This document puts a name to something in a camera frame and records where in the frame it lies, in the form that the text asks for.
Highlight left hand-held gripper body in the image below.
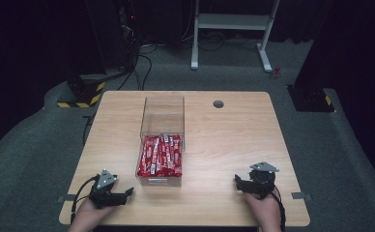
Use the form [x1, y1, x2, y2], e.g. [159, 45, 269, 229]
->
[88, 168, 128, 210]

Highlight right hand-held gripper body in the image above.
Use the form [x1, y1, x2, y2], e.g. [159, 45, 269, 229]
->
[242, 160, 280, 200]

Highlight person's left hand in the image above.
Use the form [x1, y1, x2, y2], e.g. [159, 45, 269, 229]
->
[67, 197, 116, 232]

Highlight person's right hand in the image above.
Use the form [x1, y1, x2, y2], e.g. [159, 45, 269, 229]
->
[244, 188, 284, 232]

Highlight clear acrylic drawer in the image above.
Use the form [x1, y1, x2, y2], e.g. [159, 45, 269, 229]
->
[134, 132, 184, 189]

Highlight grey tape piece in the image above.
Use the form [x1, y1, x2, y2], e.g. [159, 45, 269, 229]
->
[56, 193, 77, 204]
[290, 191, 313, 201]

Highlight row of red snack packets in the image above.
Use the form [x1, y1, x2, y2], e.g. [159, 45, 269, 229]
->
[137, 133, 183, 178]

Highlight clear acrylic drawer case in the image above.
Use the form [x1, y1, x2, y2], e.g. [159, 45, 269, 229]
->
[139, 95, 187, 153]

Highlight black yellow striped stand base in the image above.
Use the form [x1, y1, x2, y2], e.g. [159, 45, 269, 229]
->
[56, 73, 107, 109]

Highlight white metal stand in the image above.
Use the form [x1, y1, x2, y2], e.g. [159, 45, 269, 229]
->
[189, 0, 280, 73]

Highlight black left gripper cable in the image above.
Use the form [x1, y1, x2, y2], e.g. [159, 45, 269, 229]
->
[70, 174, 101, 224]

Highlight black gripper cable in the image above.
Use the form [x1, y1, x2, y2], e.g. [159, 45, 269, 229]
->
[270, 187, 287, 232]
[70, 174, 101, 224]

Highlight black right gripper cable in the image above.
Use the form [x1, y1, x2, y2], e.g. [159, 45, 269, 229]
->
[270, 187, 287, 232]

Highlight black floor cables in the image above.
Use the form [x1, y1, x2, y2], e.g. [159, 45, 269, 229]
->
[116, 30, 159, 92]

